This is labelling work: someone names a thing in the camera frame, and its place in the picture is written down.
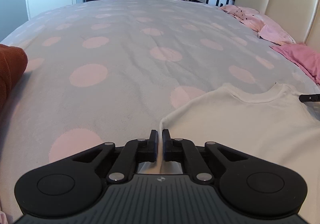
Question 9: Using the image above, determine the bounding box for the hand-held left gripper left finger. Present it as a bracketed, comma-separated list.
[72, 129, 159, 185]

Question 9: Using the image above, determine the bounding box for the white t-shirt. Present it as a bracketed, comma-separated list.
[139, 82, 320, 217]

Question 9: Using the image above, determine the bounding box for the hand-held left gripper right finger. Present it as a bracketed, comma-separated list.
[162, 129, 250, 186]

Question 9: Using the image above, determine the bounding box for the dark pink pillow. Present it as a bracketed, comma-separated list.
[271, 43, 320, 86]

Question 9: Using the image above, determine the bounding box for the pink cloth with black marks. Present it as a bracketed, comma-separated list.
[219, 5, 261, 28]

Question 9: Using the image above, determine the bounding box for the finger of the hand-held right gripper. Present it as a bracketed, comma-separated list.
[299, 93, 320, 102]

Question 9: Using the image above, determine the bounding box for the grey pink-dotted blanket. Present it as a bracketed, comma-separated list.
[0, 0, 320, 219]

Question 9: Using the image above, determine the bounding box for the light pink pillow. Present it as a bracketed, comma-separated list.
[257, 14, 297, 45]

